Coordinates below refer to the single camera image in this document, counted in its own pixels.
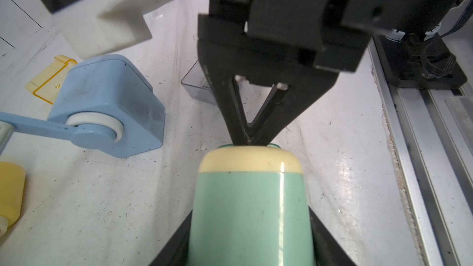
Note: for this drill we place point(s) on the blue pencil sharpener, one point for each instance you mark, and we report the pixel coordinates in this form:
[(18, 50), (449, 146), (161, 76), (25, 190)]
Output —
[(105, 104)]

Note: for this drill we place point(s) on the clear yellow sharpener tray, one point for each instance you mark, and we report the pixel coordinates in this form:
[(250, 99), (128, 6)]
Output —
[(47, 84)]

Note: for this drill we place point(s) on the clear grey sharpener tray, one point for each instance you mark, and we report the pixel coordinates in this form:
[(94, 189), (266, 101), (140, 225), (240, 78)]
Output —
[(196, 84)]

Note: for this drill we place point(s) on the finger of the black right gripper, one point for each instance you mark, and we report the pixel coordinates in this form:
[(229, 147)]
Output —
[(218, 43)]

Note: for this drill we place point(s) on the mint green pencil sharpener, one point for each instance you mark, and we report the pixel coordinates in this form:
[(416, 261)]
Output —
[(250, 209)]

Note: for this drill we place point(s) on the yellow pencil sharpener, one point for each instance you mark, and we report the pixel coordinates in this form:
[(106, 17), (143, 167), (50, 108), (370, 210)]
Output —
[(12, 187)]

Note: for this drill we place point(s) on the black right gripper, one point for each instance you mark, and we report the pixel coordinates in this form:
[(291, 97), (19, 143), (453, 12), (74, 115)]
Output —
[(306, 37)]

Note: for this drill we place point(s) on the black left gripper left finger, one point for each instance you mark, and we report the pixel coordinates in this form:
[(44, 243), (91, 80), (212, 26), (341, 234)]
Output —
[(175, 251)]

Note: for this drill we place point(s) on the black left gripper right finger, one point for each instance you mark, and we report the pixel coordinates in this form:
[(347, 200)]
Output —
[(327, 250)]

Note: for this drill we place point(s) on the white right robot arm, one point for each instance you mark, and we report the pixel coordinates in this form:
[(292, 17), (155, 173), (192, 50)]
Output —
[(409, 59)]

